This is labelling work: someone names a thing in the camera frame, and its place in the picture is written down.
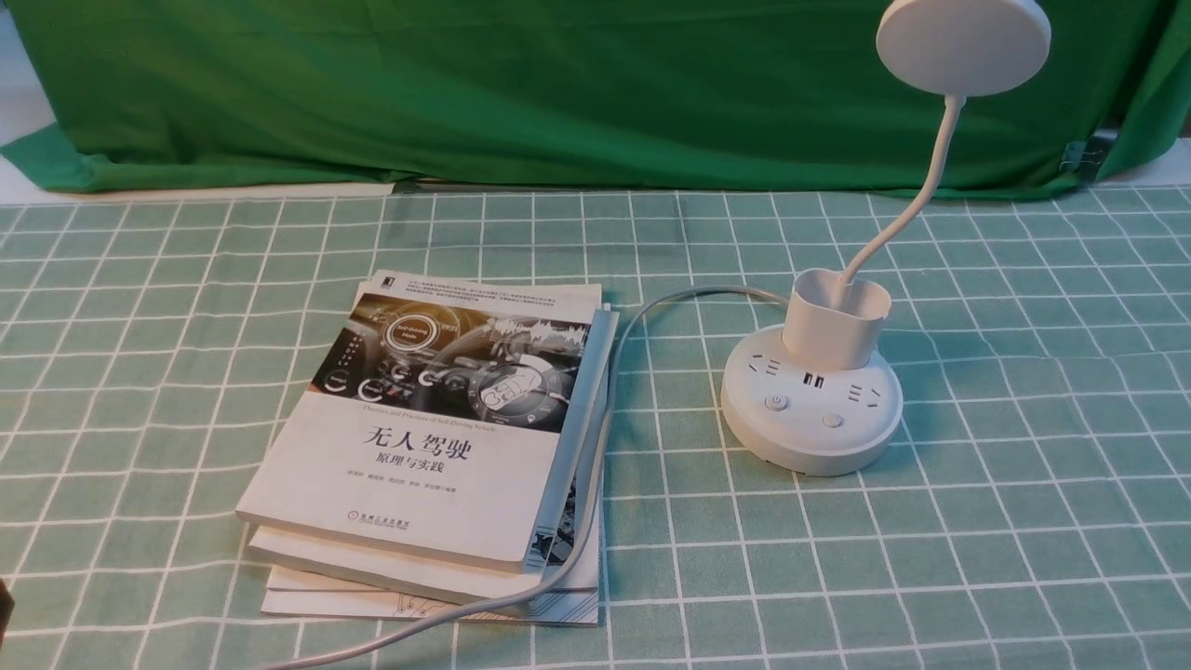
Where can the white desk lamp socket base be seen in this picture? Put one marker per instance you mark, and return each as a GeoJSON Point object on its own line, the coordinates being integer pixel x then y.
{"type": "Point", "coordinates": [814, 395]}

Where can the top white autonomous driving book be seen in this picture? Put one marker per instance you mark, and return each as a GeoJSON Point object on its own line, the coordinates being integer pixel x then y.
{"type": "Point", "coordinates": [437, 447]}

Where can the middle white book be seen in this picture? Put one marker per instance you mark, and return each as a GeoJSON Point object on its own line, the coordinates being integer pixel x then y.
{"type": "Point", "coordinates": [577, 437]}

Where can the bottom white book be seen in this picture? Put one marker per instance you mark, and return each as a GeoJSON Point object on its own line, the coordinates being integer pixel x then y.
{"type": "Point", "coordinates": [319, 579]}

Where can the green checkered tablecloth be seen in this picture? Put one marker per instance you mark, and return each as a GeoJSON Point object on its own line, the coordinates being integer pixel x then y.
{"type": "Point", "coordinates": [1032, 511]}

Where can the metal binder clip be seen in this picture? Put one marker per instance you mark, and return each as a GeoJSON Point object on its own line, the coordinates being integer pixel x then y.
{"type": "Point", "coordinates": [1085, 159]}

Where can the green backdrop cloth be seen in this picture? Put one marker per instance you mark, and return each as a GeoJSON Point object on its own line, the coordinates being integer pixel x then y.
{"type": "Point", "coordinates": [708, 95]}

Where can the dark object at left edge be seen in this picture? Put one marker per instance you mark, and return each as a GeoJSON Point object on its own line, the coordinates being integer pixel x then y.
{"type": "Point", "coordinates": [7, 607]}

